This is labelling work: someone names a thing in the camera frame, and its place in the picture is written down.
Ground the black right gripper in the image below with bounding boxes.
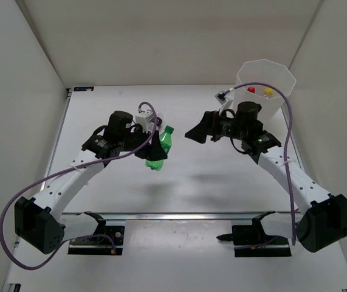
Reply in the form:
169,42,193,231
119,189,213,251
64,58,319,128
187,108,248,144

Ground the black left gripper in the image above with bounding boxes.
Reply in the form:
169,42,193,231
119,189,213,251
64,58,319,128
118,125,167,161

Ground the green plastic bottle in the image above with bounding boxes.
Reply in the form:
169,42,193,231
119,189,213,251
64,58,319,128
145,125,174,171

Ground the red label clear bottle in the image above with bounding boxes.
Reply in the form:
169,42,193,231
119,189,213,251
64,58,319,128
247,87,256,93

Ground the yellow cap clear bottle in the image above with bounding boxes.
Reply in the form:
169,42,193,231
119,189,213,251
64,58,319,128
263,88,273,99

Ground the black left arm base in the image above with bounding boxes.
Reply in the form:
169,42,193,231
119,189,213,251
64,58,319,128
67,211,125,256

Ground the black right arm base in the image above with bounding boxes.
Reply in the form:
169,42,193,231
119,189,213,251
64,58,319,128
216,211,292,258

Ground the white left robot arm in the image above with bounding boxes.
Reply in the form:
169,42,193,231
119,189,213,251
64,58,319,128
14,110,167,254

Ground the white octagonal plastic bin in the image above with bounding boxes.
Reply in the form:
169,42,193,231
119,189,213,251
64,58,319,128
232,59,297,123

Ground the black label clear bottle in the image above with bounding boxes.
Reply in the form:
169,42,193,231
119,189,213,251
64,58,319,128
157,113,165,131

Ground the dark label sticker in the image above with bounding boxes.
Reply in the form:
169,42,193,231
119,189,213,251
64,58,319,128
73,86,94,92

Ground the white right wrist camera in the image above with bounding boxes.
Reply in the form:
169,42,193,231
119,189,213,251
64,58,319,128
215,90,233,116

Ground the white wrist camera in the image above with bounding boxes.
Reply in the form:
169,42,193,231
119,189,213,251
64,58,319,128
215,90,233,116
135,109,154,133

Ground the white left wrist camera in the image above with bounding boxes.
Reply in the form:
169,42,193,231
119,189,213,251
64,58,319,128
135,109,154,133

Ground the silver aluminium front rail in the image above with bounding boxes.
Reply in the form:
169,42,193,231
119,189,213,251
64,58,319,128
63,212,295,222

